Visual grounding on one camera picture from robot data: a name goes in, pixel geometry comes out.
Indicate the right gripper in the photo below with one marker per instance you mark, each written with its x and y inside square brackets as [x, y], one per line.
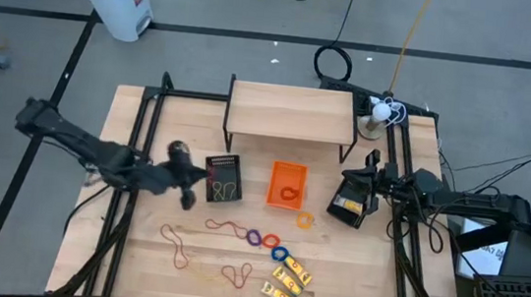
[390, 184]

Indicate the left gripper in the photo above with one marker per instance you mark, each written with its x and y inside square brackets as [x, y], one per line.
[169, 173]

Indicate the black plastic mesh basket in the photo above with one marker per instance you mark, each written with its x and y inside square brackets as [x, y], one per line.
[233, 175]
[346, 190]

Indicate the yellow crayon box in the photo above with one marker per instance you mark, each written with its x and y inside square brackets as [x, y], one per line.
[348, 206]

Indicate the long brown rubber band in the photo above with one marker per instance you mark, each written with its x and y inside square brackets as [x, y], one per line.
[175, 243]

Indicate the orange plastic mesh basket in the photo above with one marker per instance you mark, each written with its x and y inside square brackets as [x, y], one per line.
[287, 175]

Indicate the yellow rubber band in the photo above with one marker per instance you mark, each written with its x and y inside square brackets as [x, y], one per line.
[205, 276]
[216, 189]

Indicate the red rubber band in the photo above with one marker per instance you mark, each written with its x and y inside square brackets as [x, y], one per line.
[234, 280]

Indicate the yellow plastic snack bag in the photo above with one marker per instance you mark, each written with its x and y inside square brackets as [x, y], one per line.
[277, 294]

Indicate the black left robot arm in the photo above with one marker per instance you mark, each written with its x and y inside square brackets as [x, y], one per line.
[78, 141]

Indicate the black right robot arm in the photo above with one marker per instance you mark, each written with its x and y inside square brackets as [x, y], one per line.
[477, 200]

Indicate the white bulb lamp wooden base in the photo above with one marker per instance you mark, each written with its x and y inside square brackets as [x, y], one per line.
[381, 112]

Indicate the black power strip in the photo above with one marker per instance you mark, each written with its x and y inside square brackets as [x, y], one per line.
[346, 90]

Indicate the wooden riser shelf black legs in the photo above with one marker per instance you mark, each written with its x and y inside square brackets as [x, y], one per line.
[291, 112]

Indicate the white printed paper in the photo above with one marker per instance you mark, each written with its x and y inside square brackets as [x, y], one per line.
[486, 261]

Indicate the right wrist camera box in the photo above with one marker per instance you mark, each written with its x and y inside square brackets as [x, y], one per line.
[372, 203]

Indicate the black metal rig frame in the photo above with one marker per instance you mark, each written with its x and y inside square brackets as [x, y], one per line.
[187, 94]

